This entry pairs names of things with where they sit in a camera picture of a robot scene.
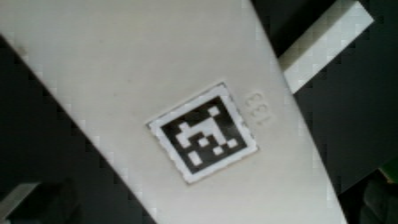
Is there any white cabinet top block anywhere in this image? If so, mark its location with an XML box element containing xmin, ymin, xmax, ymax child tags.
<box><xmin>0</xmin><ymin>0</ymin><xmax>347</xmax><ymax>224</ymax></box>

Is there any white U-shaped fence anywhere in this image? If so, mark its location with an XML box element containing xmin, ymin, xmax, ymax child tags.
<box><xmin>279</xmin><ymin>0</ymin><xmax>375</xmax><ymax>93</ymax></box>

